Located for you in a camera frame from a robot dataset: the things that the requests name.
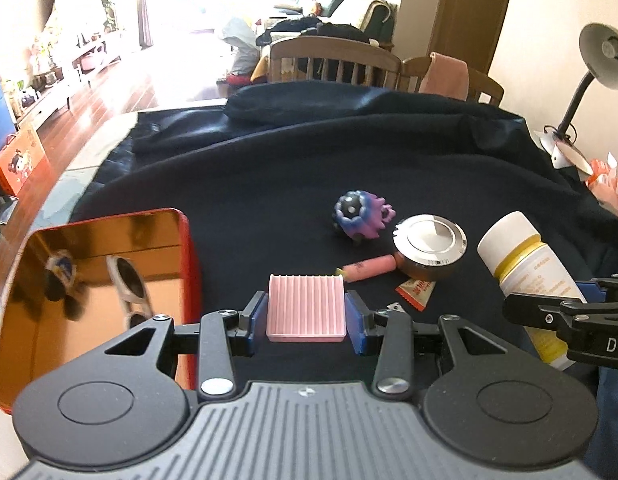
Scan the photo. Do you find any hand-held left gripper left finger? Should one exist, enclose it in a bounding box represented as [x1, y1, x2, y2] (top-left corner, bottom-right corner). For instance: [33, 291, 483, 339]
[103, 290, 270, 403]

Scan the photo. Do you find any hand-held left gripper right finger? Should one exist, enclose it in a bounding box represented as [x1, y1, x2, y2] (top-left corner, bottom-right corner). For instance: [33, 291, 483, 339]
[345, 290, 512, 401]

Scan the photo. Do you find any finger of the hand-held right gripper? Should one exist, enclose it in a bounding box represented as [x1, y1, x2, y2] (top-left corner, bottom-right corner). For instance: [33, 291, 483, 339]
[576, 274, 618, 306]
[503, 292, 597, 333]

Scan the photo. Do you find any pink ribbed square block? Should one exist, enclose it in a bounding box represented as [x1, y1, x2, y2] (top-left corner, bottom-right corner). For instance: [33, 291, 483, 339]
[266, 274, 348, 343]

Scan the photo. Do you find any pink marker pen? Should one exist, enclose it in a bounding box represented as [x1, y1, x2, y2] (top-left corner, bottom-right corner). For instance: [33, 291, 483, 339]
[337, 255, 397, 283]

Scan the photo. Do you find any white bottle with yellow label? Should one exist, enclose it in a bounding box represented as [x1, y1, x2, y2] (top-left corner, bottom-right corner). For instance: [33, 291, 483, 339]
[476, 211, 587, 372]

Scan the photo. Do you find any purple round toy figure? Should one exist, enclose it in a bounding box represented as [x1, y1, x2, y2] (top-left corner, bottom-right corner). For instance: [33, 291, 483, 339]
[333, 190, 397, 245]

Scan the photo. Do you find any red tin box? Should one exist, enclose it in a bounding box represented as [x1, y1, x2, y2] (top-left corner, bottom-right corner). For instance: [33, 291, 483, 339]
[0, 207, 202, 413]

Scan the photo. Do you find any red sachet packet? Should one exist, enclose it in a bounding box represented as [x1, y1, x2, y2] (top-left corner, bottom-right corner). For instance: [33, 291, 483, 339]
[395, 280, 437, 311]

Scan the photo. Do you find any orange snack packet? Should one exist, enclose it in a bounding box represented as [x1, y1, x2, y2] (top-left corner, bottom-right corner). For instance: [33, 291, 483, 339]
[586, 152, 618, 211]

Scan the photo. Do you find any round silver metal tin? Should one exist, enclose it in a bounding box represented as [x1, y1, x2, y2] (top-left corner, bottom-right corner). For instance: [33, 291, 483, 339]
[393, 214, 468, 282]

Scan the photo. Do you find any dark navy cloth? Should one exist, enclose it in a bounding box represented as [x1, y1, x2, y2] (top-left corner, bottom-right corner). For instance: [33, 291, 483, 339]
[69, 80, 618, 411]

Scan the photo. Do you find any wooden chair with towel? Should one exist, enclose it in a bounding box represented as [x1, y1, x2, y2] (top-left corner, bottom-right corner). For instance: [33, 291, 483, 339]
[401, 52, 505, 107]

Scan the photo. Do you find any grey gooseneck desk lamp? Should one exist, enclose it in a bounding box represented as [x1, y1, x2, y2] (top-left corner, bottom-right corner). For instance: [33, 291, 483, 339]
[542, 22, 618, 168]

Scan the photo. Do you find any pink towel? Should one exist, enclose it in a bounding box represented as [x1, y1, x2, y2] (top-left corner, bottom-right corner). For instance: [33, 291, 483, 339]
[419, 51, 470, 101]

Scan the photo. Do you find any wooden slatted chair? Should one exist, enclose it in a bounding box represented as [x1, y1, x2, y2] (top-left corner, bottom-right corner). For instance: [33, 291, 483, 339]
[269, 35, 402, 91]

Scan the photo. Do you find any white plastic bag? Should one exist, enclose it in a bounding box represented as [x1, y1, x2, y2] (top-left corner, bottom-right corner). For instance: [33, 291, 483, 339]
[219, 17, 260, 76]

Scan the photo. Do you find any orange cardboard box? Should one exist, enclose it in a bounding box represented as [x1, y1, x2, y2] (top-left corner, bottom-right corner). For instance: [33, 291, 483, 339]
[0, 122, 47, 196]

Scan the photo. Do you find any pile of dark clothes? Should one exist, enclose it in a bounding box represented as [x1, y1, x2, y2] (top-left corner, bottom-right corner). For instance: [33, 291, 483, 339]
[269, 15, 375, 43]

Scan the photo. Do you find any white low cabinet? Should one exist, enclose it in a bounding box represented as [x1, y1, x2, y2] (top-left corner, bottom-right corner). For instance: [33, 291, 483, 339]
[14, 30, 124, 126]

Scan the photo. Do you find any wooden door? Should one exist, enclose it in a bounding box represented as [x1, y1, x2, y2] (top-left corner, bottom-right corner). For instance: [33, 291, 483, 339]
[429, 0, 517, 73]

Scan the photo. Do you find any green sofa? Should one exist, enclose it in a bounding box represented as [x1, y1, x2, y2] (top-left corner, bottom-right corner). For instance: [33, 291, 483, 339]
[274, 0, 395, 43]

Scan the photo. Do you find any grey curtain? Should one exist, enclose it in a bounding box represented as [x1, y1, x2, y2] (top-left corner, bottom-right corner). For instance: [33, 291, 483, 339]
[134, 0, 155, 48]

